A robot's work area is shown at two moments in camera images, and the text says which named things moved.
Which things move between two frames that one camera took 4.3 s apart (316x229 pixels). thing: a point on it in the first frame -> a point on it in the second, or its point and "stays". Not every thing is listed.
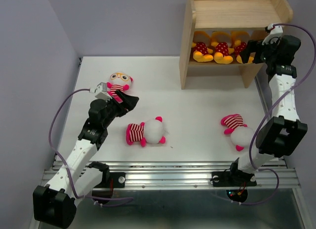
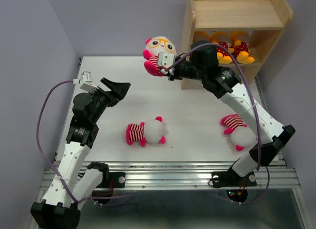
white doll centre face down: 151,131 stays
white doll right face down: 241,135 stays
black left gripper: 129,103 -> 119,91
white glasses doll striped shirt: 118,81 -> 154,45
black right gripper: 254,46 -> 173,75
